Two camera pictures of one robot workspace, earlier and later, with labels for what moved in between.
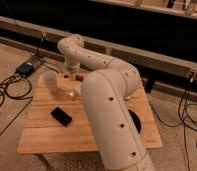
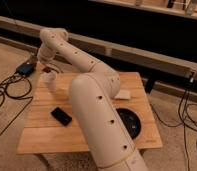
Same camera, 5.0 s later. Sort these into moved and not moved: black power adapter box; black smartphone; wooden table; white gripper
Moved: white gripper
Not moved: black power adapter box; wooden table; black smartphone
